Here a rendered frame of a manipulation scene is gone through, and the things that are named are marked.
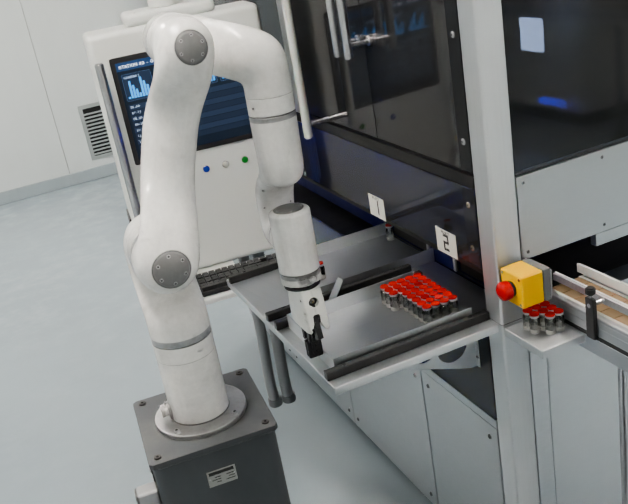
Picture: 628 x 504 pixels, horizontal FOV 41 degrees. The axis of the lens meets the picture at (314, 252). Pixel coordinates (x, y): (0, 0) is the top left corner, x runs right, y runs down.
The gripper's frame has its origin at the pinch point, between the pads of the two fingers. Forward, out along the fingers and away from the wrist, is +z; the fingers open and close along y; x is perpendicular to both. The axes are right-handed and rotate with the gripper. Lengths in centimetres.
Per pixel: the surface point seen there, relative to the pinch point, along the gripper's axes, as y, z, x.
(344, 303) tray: 19.5, 2.8, -16.4
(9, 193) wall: 542, 85, 40
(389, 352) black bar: -8.1, 2.8, -13.5
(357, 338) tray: 4.0, 4.0, -11.8
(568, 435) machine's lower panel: -12, 40, -55
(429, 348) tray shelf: -10.0, 4.2, -22.0
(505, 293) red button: -19.6, -7.8, -35.5
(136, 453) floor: 131, 92, 32
